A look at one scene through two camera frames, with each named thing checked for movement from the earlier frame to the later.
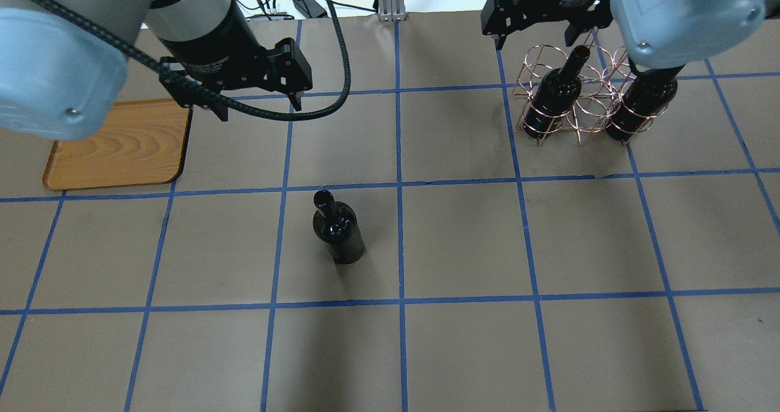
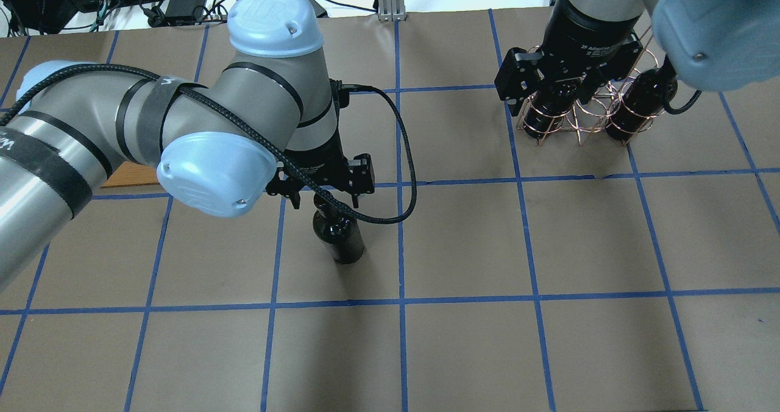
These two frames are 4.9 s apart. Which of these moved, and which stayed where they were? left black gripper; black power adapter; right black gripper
Moved: right black gripper; left black gripper
Stayed: black power adapter
